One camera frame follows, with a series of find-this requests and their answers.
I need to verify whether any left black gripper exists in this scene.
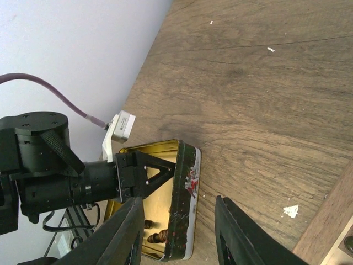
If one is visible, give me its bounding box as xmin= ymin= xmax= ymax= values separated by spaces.
xmin=70 ymin=151 xmax=176 ymax=205

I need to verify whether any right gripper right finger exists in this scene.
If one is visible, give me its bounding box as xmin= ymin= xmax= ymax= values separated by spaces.
xmin=215 ymin=196 xmax=306 ymax=265

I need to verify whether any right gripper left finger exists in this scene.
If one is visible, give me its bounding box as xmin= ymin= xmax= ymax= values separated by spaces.
xmin=59 ymin=197 xmax=144 ymax=265

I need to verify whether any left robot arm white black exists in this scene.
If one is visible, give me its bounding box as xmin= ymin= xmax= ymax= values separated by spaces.
xmin=1 ymin=112 xmax=175 ymax=234

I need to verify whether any gold tin with dark pieces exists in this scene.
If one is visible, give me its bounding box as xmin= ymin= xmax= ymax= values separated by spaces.
xmin=120 ymin=139 xmax=201 ymax=262

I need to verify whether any wooden chess board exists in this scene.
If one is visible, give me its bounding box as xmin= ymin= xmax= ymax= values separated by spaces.
xmin=293 ymin=161 xmax=352 ymax=264

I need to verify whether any dark piece in tin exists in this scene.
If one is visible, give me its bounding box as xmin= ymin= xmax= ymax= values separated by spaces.
xmin=147 ymin=229 xmax=168 ymax=243

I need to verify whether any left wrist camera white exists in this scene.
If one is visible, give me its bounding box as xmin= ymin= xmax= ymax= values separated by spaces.
xmin=102 ymin=110 xmax=136 ymax=162

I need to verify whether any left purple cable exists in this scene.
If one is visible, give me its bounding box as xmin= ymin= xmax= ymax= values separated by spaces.
xmin=0 ymin=72 xmax=111 ymax=129

